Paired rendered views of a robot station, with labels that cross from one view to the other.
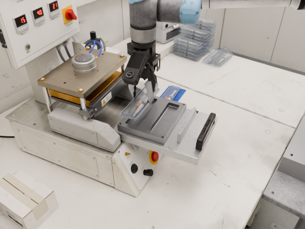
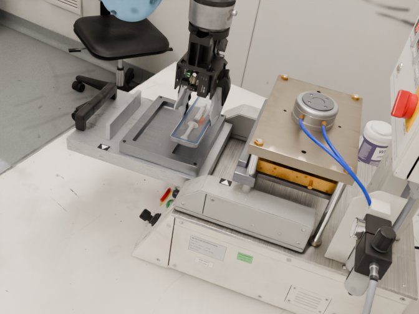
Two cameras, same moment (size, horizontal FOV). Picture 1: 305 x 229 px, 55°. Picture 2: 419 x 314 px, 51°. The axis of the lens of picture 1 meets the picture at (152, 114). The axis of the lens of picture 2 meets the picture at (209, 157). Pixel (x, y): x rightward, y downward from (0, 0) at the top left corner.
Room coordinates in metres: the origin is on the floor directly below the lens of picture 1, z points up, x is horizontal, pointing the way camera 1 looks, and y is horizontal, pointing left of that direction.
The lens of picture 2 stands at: (1.52, -0.11, 1.54)
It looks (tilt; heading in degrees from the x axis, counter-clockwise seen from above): 39 degrees down; 166
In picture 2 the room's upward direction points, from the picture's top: 11 degrees clockwise
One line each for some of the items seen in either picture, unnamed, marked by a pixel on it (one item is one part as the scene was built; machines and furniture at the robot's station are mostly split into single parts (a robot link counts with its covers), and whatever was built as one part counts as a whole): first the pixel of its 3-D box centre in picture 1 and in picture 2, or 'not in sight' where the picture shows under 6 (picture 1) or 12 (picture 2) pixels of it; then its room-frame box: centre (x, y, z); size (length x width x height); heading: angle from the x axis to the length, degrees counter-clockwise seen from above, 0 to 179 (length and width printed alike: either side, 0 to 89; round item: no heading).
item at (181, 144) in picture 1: (166, 122); (154, 130); (0.76, -0.05, 0.97); 0.30 x 0.22 x 0.08; 65
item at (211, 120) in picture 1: (206, 130); (97, 104); (0.70, -0.17, 0.99); 0.15 x 0.02 x 0.04; 155
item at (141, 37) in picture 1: (142, 32); (212, 12); (0.81, 0.03, 1.26); 0.08 x 0.08 x 0.05
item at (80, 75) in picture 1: (81, 69); (323, 140); (0.92, 0.25, 1.08); 0.31 x 0.24 x 0.13; 155
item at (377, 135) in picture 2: not in sight; (373, 146); (0.60, 0.60, 0.83); 0.09 x 0.09 x 0.15
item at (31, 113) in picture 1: (84, 107); (302, 194); (0.90, 0.26, 0.93); 0.46 x 0.35 x 0.01; 65
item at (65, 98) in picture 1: (88, 77); (304, 139); (0.89, 0.23, 1.07); 0.22 x 0.17 x 0.10; 155
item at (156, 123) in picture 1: (153, 116); (176, 132); (0.78, 0.00, 0.98); 0.20 x 0.17 x 0.03; 155
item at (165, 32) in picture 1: (160, 23); not in sight; (1.89, -0.05, 0.88); 0.25 x 0.20 x 0.17; 48
